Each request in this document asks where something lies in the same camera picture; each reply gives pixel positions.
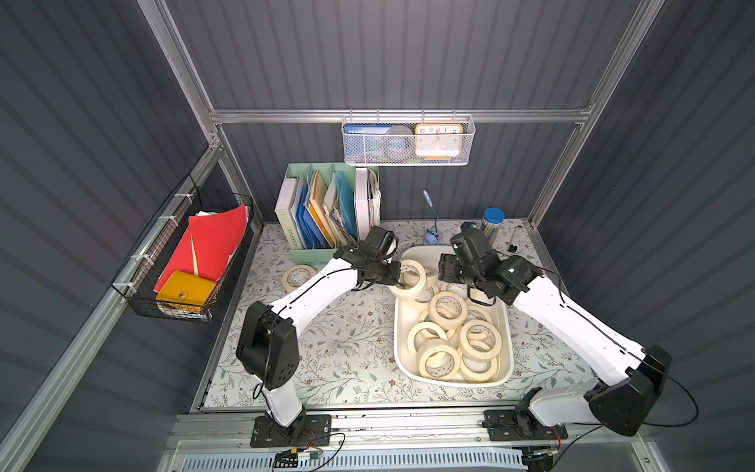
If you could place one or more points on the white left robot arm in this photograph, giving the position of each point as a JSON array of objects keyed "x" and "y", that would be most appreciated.
[{"x": 268, "y": 346}]

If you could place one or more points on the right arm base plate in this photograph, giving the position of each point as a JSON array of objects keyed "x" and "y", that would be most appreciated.
[{"x": 509, "y": 426}]

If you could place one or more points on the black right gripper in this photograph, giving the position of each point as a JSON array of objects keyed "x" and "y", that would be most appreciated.
[{"x": 450, "y": 268}]

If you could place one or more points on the blue folder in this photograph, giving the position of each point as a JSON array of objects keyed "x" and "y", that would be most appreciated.
[{"x": 312, "y": 238}]

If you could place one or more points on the white binder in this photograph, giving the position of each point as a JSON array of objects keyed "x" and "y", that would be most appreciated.
[{"x": 362, "y": 205}]

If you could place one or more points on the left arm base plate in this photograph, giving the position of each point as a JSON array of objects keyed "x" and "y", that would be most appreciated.
[{"x": 306, "y": 430}]

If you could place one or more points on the clear tube of coloured pencils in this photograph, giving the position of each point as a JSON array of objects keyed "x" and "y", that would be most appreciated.
[{"x": 493, "y": 219}]

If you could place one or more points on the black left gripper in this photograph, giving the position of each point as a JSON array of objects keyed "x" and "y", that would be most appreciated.
[{"x": 386, "y": 274}]

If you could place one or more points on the white wire wall basket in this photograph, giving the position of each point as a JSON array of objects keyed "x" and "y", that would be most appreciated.
[{"x": 411, "y": 120}]

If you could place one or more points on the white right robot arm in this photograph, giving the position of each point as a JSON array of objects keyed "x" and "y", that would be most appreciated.
[{"x": 629, "y": 377}]

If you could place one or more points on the grey tape roll in basket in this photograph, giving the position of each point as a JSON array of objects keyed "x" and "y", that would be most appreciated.
[{"x": 399, "y": 143}]

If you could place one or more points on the cream book with black lettering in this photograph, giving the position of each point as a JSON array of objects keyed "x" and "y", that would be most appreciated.
[{"x": 284, "y": 210}]

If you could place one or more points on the black wire side basket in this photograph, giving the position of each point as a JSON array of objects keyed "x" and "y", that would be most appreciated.
[{"x": 140, "y": 273}]

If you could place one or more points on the yellow white alarm clock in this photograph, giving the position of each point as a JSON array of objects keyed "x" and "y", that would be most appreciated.
[{"x": 438, "y": 140}]

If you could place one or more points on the mint green file organizer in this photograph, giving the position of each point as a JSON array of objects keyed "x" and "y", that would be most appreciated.
[{"x": 331, "y": 203}]

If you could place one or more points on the blue box in basket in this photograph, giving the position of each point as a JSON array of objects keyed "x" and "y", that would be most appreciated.
[{"x": 364, "y": 143}]

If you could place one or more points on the white plastic storage box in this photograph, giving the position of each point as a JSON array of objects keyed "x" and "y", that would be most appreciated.
[{"x": 445, "y": 334}]

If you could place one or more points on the red paper folder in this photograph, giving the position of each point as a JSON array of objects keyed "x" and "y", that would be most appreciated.
[{"x": 208, "y": 245}]

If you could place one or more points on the white slotted cable duct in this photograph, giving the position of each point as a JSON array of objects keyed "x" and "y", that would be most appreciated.
[{"x": 414, "y": 459}]

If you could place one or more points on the yellow wallet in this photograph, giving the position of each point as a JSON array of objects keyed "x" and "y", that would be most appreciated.
[{"x": 185, "y": 289}]

